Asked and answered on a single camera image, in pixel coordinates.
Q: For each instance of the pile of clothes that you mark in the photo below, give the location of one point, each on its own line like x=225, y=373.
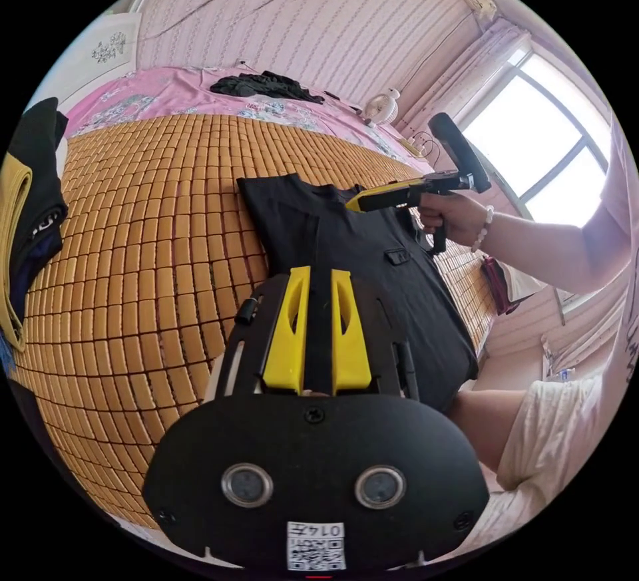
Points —
x=35, y=201

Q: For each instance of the bed with woven mat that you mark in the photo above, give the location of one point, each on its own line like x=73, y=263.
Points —
x=150, y=251

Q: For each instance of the person's right forearm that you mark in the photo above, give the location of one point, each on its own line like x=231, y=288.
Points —
x=539, y=251

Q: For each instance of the person's body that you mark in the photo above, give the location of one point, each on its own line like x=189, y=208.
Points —
x=554, y=431

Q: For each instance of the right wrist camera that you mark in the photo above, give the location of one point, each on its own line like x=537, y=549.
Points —
x=457, y=147

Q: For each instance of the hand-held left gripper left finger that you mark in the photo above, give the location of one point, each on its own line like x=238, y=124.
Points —
x=285, y=336

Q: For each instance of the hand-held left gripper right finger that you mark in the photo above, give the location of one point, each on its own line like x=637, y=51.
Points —
x=352, y=341

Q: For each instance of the small white fan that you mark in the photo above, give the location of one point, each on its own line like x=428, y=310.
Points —
x=382, y=108

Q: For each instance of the heap of black clothes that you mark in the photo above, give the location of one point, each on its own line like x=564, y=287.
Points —
x=264, y=85

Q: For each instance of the window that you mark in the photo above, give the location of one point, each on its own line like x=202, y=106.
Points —
x=529, y=142

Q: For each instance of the person's right hand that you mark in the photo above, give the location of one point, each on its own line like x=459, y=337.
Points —
x=452, y=219

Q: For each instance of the black short sleeve shirt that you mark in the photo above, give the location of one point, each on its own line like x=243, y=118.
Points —
x=359, y=251

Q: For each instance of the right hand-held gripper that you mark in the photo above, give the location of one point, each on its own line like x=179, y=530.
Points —
x=442, y=183

